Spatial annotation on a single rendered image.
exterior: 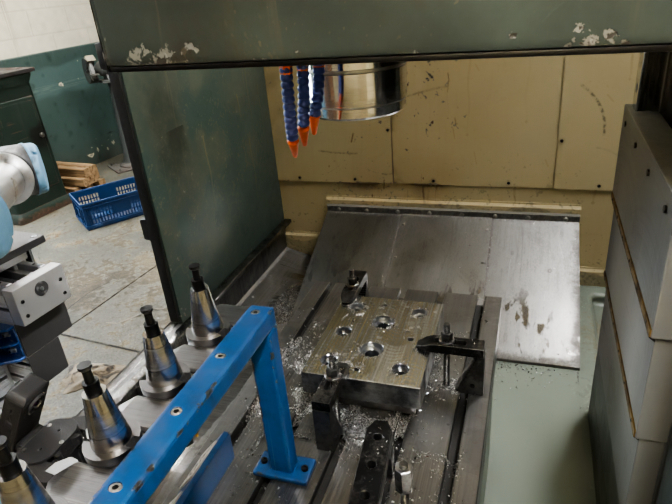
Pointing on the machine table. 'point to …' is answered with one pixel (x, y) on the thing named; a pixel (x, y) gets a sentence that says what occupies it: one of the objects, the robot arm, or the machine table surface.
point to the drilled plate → (394, 387)
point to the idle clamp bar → (373, 464)
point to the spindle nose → (362, 90)
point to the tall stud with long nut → (403, 480)
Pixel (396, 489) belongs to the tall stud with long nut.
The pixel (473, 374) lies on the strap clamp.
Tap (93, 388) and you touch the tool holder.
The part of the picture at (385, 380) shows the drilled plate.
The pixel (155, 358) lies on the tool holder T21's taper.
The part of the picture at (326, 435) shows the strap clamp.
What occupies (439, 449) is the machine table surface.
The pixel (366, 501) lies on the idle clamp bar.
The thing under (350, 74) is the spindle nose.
